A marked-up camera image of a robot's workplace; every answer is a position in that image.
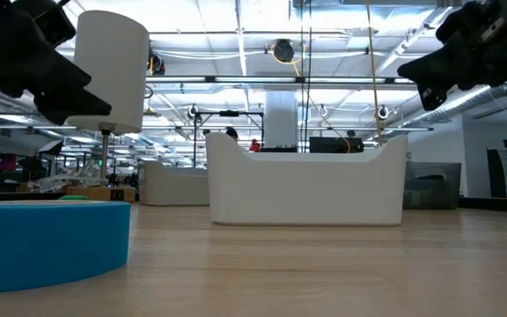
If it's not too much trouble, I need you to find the black ceiling cable reel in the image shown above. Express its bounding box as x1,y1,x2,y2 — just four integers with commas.
273,38,296,63
149,51,166,77

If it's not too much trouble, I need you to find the ceiling light strip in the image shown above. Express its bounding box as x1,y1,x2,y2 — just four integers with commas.
145,74,415,85

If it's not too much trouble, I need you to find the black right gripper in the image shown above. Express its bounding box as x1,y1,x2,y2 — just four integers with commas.
397,0,507,112

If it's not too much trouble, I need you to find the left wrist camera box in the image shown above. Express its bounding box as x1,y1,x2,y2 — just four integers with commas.
13,0,77,48

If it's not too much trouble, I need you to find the black background screen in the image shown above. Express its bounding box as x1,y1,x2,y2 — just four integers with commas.
309,136,364,154

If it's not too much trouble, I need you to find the white plastic bin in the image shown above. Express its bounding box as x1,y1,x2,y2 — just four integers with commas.
205,131,408,227

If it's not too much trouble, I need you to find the black background gantry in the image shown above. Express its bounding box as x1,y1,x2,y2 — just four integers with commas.
194,110,265,168

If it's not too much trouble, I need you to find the white round column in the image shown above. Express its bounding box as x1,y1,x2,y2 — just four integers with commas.
264,91,299,149

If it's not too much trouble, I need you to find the yellow hanging cable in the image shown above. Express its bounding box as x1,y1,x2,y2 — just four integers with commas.
365,0,385,146

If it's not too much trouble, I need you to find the dark grey translucent bin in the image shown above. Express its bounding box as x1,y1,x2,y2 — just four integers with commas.
402,160,462,210

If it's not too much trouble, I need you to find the white shade table lamp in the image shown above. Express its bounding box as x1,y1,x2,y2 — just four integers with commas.
65,9,151,203

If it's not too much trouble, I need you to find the light grey plastic bin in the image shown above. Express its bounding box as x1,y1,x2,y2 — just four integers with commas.
138,160,210,207

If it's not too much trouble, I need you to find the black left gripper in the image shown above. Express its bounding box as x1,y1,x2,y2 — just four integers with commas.
0,0,113,126

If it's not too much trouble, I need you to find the silver ventilation duct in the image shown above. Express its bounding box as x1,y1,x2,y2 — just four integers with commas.
411,85,507,127

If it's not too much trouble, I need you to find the light blue tape roll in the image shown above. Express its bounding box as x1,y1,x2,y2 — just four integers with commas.
0,200,132,294

